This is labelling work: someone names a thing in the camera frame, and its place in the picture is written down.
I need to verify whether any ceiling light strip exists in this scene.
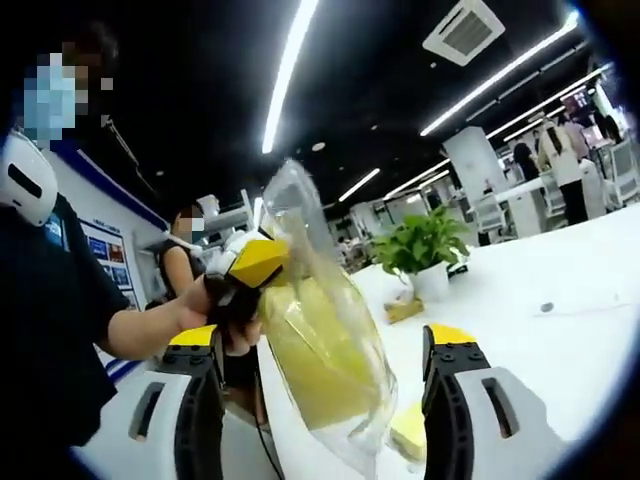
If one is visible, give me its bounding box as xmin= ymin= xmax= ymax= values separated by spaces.
xmin=261 ymin=0 xmax=321 ymax=155
xmin=418 ymin=10 xmax=582 ymax=137

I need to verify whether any blue framed wall poster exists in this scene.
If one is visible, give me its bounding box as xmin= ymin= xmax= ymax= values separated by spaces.
xmin=78 ymin=218 xmax=140 ymax=312

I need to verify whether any thin black cable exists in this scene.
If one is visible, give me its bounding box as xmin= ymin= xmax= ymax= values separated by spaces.
xmin=253 ymin=414 xmax=287 ymax=480

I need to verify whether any ceiling air conditioner vent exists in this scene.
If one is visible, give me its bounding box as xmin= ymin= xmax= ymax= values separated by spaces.
xmin=421 ymin=0 xmax=507 ymax=67

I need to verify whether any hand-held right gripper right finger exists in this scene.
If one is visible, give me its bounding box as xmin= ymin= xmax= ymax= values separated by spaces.
xmin=421 ymin=322 xmax=571 ymax=480

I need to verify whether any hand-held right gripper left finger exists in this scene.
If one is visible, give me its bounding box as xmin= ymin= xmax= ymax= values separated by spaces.
xmin=97 ymin=323 xmax=226 ymax=480

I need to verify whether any white worn device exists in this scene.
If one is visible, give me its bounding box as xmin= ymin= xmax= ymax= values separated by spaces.
xmin=0 ymin=129 xmax=60 ymax=228

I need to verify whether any white plant pot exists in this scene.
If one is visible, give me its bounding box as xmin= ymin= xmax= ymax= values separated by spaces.
xmin=406 ymin=261 xmax=450 ymax=303

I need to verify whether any hanging display screen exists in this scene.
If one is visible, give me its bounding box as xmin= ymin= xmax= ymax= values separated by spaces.
xmin=561 ymin=91 xmax=594 ymax=117

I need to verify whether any green leafy plant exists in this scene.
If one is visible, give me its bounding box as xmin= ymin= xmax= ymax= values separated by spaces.
xmin=371 ymin=204 xmax=472 ymax=277

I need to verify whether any clear plastic bag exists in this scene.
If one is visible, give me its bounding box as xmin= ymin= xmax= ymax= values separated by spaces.
xmin=253 ymin=158 xmax=400 ymax=479

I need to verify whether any person's left hand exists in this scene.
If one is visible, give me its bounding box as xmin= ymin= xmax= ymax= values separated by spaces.
xmin=175 ymin=274 xmax=262 ymax=354

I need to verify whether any white office chair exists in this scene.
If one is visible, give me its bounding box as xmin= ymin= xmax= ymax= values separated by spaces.
xmin=473 ymin=191 xmax=507 ymax=235
xmin=606 ymin=138 xmax=640 ymax=207

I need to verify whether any yellow tissue box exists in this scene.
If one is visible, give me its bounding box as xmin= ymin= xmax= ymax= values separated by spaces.
xmin=383 ymin=287 xmax=427 ymax=326

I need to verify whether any square yellow silicone block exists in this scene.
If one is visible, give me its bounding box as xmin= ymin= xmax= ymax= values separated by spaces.
xmin=388 ymin=399 xmax=429 ymax=464

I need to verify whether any operator in dark shirt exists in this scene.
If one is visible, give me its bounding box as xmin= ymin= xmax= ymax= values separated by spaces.
xmin=0 ymin=192 xmax=132 ymax=449

